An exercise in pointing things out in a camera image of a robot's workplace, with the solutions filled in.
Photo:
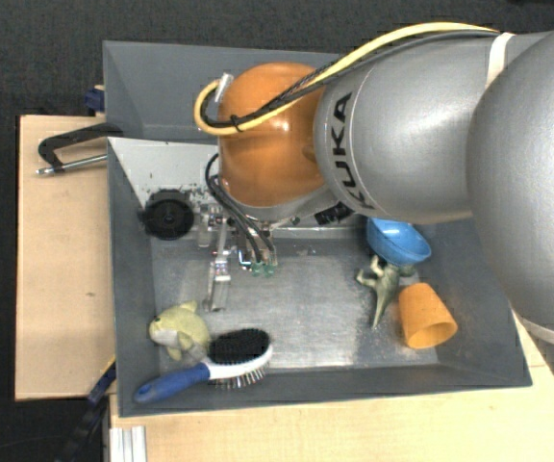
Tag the black round disc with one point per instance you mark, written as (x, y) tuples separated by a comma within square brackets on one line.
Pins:
[(167, 214)]

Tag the orange plastic cup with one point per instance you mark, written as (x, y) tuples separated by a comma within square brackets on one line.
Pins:
[(423, 313)]

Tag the yellow-green plush toy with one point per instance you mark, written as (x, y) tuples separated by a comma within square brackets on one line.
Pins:
[(181, 327)]

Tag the black cylinder on white bracket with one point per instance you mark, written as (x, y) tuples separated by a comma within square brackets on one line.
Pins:
[(332, 213)]

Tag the blue and white brush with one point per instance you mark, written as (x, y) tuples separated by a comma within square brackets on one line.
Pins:
[(238, 354)]

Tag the blue plastic bowl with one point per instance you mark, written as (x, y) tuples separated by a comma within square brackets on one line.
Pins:
[(395, 241)]

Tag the pale brown cardboard board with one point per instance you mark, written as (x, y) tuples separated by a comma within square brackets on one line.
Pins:
[(60, 267)]

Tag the grey metal bin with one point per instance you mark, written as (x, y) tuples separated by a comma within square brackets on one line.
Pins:
[(306, 306)]

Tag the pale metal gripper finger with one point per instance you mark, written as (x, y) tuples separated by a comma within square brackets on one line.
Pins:
[(212, 214), (218, 291)]

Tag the green toy dinosaur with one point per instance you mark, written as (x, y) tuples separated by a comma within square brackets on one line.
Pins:
[(385, 284)]

